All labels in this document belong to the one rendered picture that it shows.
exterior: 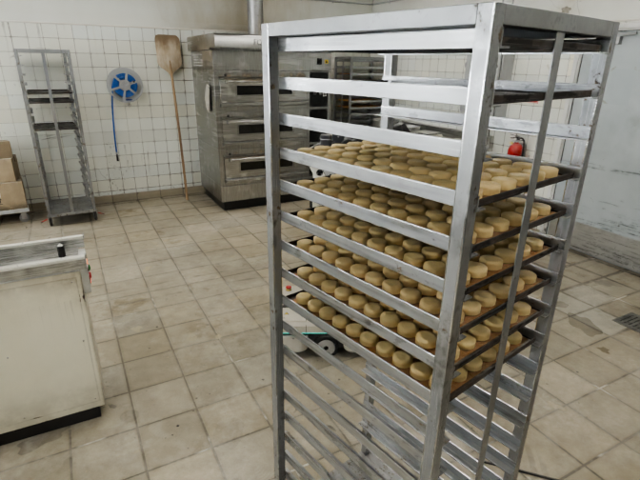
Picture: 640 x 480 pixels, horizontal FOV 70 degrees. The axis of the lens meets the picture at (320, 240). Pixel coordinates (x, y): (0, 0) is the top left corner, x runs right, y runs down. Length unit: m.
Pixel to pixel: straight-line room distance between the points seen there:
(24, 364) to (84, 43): 4.46
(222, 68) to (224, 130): 0.67
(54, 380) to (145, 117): 4.38
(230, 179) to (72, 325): 3.57
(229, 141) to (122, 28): 1.84
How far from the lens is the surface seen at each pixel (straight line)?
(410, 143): 0.93
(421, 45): 0.92
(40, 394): 2.65
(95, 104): 6.36
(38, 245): 2.62
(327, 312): 1.33
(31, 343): 2.50
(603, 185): 5.03
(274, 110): 1.25
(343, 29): 1.02
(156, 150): 6.50
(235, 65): 5.61
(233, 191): 5.77
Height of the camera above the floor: 1.73
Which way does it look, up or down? 21 degrees down
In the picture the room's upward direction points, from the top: 1 degrees clockwise
